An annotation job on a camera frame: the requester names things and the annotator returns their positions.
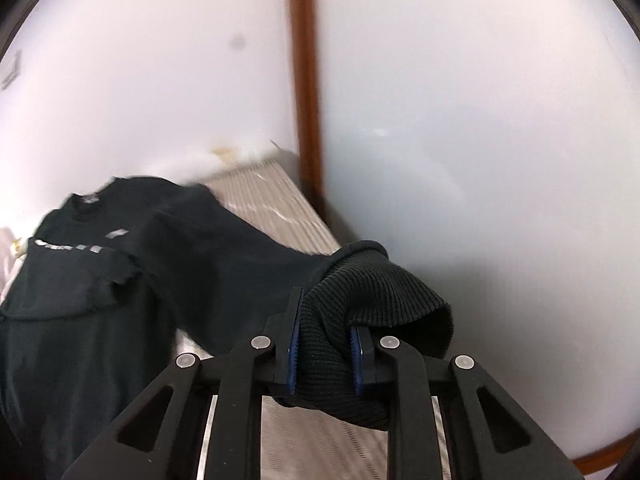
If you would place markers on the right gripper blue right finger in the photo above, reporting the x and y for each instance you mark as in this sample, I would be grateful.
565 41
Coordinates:
363 359

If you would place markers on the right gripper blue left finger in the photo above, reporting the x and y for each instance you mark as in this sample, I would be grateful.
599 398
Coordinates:
286 343

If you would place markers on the black sweatshirt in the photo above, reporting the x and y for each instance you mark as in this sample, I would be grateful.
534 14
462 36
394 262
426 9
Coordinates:
109 280

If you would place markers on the striped mattress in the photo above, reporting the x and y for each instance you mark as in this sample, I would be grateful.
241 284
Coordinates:
342 436

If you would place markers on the brown wooden door frame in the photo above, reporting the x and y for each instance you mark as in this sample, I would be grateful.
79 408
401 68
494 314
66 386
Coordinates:
307 97

